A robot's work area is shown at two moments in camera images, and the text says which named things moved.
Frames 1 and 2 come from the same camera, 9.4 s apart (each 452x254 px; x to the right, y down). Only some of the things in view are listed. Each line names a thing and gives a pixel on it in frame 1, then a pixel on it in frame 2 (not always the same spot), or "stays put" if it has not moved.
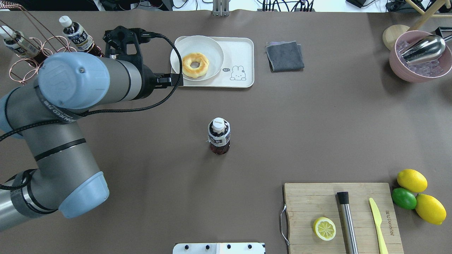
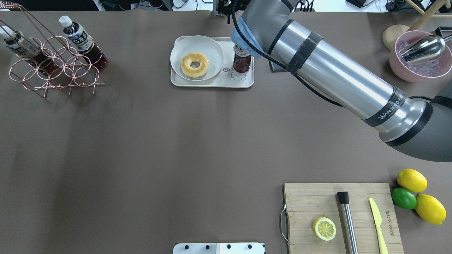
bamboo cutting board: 305,203 stays put
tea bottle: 219,134 to 242,59
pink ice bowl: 435,67 stays put
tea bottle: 15,41 stays put
